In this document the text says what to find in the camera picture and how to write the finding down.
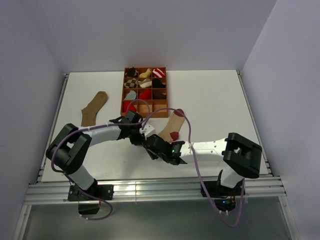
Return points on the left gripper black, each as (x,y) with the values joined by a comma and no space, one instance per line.
(138,141)

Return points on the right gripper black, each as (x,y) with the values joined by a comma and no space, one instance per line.
(152,155)

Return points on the beige maroon striped sock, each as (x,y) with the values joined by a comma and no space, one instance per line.
(171,131)

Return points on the red sock with white pattern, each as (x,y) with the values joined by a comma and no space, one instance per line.
(128,106)

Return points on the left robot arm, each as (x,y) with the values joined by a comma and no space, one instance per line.
(69,148)

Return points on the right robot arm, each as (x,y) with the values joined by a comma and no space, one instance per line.
(241,155)

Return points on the light blue rolled sock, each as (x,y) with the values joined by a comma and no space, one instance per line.
(132,95)

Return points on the orange wooden compartment tray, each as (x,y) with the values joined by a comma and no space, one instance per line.
(144,107)

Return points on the dark brown black rolled sock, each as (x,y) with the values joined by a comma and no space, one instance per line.
(158,94)

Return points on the checkered rolled sock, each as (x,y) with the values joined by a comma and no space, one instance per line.
(131,83)

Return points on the beige brown striped rolled sock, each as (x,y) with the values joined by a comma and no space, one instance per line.
(145,83)

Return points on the yellow rolled sock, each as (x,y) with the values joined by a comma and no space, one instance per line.
(146,73)

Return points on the red white striped rolled sock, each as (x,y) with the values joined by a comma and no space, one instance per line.
(158,73)

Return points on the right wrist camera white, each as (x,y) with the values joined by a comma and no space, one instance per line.
(147,131)

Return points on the aluminium front rail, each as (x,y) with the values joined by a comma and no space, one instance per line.
(152,190)

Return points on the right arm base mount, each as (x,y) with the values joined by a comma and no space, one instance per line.
(216,191)

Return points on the black box under rail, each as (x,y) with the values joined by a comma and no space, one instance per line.
(88,208)

